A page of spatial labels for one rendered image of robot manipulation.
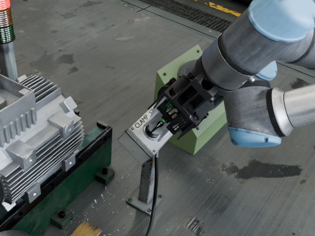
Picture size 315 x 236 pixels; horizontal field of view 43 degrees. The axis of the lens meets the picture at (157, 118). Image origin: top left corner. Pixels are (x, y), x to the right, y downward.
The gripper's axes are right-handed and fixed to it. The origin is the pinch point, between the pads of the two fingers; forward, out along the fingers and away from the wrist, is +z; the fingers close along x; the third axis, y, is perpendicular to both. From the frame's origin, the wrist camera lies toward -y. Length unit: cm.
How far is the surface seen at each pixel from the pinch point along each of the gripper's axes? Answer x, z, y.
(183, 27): -38, 148, -248
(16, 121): -17.5, 7.3, 16.2
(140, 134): -1.1, 2.3, 2.5
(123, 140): -2.4, 5.8, 3.5
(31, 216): -4.4, 26.1, 17.9
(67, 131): -11.0, 9.4, 9.0
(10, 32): -43, 28, -12
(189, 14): -46, 154, -278
